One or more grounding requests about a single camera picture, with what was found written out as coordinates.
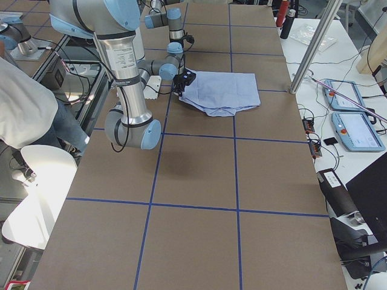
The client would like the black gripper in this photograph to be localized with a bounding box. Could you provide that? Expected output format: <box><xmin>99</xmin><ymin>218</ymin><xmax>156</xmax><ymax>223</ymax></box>
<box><xmin>172</xmin><ymin>69</ymin><xmax>197</xmax><ymax>96</ymax></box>
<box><xmin>169</xmin><ymin>30</ymin><xmax>194</xmax><ymax>44</ymax></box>

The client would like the light blue striped shirt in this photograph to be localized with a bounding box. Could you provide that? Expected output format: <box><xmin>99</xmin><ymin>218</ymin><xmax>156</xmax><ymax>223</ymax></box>
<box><xmin>179</xmin><ymin>71</ymin><xmax>261</xmax><ymax>117</ymax></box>

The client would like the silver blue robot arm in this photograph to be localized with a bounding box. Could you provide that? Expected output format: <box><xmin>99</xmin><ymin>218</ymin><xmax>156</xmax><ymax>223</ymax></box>
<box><xmin>145</xmin><ymin>0</ymin><xmax>195</xmax><ymax>47</ymax></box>
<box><xmin>49</xmin><ymin>1</ymin><xmax>196</xmax><ymax>150</ymax></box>

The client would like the red water bottle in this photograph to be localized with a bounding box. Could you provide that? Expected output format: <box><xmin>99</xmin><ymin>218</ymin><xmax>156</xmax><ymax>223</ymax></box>
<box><xmin>276</xmin><ymin>0</ymin><xmax>290</xmax><ymax>28</ymax></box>

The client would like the black water bottle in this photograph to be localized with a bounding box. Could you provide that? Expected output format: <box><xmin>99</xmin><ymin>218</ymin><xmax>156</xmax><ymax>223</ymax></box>
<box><xmin>280</xmin><ymin>9</ymin><xmax>296</xmax><ymax>39</ymax></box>

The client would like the clear plastic bag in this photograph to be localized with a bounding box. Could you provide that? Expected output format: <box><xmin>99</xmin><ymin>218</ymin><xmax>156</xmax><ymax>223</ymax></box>
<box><xmin>289</xmin><ymin>24</ymin><xmax>337</xmax><ymax>53</ymax></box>

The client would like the reacher grabber stick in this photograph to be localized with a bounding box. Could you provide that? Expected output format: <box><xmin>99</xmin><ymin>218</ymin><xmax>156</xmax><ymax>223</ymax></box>
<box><xmin>310</xmin><ymin>77</ymin><xmax>387</xmax><ymax>123</ymax></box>

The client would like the person in white shirt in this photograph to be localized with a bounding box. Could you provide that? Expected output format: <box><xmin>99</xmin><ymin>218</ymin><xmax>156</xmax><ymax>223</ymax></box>
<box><xmin>1</xmin><ymin>42</ymin><xmax>89</xmax><ymax>156</ymax></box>

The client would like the upper blue teach pendant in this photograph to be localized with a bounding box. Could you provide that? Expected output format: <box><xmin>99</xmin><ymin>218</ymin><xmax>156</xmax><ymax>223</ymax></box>
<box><xmin>323</xmin><ymin>79</ymin><xmax>365</xmax><ymax>111</ymax></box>

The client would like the blue teach pendant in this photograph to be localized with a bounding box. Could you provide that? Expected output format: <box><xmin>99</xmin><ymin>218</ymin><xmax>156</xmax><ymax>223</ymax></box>
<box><xmin>331</xmin><ymin>112</ymin><xmax>386</xmax><ymax>152</ymax></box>
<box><xmin>323</xmin><ymin>79</ymin><xmax>365</xmax><ymax>111</ymax></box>

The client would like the lower blue teach pendant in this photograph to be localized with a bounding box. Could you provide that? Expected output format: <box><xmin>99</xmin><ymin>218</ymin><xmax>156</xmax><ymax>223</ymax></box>
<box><xmin>331</xmin><ymin>112</ymin><xmax>386</xmax><ymax>152</ymax></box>

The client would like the black labelled box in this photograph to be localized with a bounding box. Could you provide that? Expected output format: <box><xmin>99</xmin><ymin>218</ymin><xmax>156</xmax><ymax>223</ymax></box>
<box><xmin>316</xmin><ymin>169</ymin><xmax>358</xmax><ymax>216</ymax></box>

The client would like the white round stool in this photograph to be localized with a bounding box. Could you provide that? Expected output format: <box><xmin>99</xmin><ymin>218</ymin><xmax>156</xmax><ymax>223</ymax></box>
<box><xmin>1</xmin><ymin>145</ymin><xmax>77</xmax><ymax>250</ymax></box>

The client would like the black monitor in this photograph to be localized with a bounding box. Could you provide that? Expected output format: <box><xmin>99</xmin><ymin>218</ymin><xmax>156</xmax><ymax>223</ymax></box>
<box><xmin>346</xmin><ymin>154</ymin><xmax>386</xmax><ymax>242</ymax></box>

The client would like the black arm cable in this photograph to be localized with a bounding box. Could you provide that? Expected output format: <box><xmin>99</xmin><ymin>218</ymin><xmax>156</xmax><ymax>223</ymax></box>
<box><xmin>145</xmin><ymin>54</ymin><xmax>186</xmax><ymax>95</ymax></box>

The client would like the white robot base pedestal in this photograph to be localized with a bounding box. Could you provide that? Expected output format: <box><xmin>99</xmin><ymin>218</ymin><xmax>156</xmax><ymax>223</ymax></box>
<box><xmin>123</xmin><ymin>0</ymin><xmax>162</xmax><ymax>100</ymax></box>

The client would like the aluminium frame post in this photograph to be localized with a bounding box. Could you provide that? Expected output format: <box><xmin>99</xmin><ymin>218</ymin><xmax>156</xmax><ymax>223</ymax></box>
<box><xmin>289</xmin><ymin>0</ymin><xmax>342</xmax><ymax>95</ymax></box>

